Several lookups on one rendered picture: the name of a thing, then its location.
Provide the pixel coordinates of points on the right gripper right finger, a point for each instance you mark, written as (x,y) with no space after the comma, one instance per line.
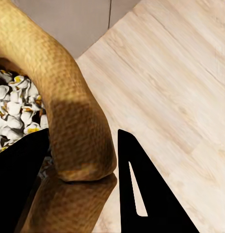
(164,212)

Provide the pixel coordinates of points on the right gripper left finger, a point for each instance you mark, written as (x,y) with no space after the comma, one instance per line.
(19,166)

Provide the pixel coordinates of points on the popcorn bag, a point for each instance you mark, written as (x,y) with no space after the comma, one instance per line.
(81,177)

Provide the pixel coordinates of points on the fridge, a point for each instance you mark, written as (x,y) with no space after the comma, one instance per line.
(75,24)

